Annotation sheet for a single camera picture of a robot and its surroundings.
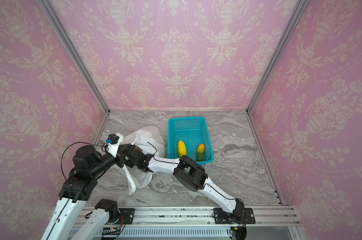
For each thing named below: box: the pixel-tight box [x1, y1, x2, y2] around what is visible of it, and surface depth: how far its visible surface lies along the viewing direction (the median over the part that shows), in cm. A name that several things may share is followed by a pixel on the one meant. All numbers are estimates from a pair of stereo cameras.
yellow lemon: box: [178, 140, 187, 158], surface depth 96 cm
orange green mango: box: [197, 143, 205, 162], surface depth 96 cm
